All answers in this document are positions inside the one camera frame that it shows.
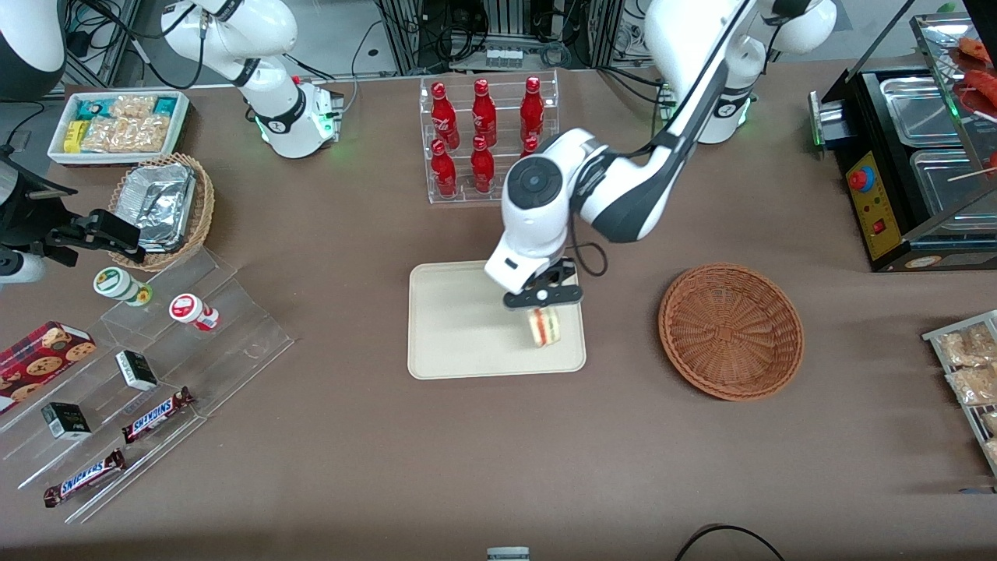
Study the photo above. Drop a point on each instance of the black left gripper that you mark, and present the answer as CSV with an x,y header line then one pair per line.
x,y
554,276

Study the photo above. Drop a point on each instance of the white power strip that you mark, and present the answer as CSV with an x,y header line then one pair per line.
x,y
504,57

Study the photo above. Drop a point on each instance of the metal equipment rack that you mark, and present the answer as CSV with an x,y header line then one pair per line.
x,y
506,23

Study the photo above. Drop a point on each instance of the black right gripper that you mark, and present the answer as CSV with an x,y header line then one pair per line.
x,y
48,234

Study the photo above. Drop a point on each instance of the white snack bin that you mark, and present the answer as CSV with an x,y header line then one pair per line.
x,y
56,152

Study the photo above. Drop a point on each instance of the triangle sandwich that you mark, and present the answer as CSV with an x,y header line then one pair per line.
x,y
545,327

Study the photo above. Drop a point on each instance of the light wicker basket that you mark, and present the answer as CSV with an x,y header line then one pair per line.
x,y
204,206

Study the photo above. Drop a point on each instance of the Snickers chocolate bar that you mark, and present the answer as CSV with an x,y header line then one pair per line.
x,y
84,477
158,414

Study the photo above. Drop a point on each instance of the clear cracker packet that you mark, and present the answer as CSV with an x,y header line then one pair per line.
x,y
146,134
103,135
134,106

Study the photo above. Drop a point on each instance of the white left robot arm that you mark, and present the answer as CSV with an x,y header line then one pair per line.
x,y
537,202

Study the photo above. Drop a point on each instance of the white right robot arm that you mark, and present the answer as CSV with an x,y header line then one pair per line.
x,y
273,109

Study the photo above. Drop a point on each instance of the steel food pan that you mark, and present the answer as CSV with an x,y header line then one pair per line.
x,y
946,183
919,109

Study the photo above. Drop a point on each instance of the yellow snack packet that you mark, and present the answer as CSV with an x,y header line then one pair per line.
x,y
75,136

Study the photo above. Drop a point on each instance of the brown wicker basket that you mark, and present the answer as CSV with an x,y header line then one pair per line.
x,y
732,331

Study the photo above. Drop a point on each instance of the grey metal snack rack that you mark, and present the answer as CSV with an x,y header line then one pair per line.
x,y
935,336

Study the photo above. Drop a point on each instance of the cream rectangular tray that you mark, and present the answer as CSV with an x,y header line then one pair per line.
x,y
459,327

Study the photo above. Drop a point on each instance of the small grey device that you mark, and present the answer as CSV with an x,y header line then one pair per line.
x,y
508,554

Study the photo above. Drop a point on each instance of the clear fried snack packet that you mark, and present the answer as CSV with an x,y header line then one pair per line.
x,y
974,386
966,347

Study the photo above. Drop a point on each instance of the black food warmer machine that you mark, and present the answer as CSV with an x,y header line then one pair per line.
x,y
861,132

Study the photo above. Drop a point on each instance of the clear acrylic bottle rack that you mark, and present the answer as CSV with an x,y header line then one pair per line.
x,y
502,183

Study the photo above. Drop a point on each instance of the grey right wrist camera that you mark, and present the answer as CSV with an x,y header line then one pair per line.
x,y
19,269

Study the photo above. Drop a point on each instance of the small black carton box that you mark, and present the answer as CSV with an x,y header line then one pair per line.
x,y
137,371
66,421

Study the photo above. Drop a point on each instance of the clear acrylic tiered shelf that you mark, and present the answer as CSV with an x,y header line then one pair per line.
x,y
226,343

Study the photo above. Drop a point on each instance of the red tartan cookie box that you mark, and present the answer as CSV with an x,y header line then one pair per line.
x,y
39,358

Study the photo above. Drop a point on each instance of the teal snack packet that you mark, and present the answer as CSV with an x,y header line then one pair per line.
x,y
93,109
164,106

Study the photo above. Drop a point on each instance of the red cola bottle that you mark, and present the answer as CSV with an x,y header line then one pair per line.
x,y
484,115
482,167
530,146
444,171
444,117
532,109

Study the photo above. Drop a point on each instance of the red-lid white cup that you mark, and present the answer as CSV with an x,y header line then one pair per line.
x,y
187,308

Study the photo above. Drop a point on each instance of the silver foil container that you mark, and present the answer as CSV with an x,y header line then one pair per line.
x,y
160,206

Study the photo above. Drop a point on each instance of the green-lid sunflower cup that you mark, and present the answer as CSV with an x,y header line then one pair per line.
x,y
113,282

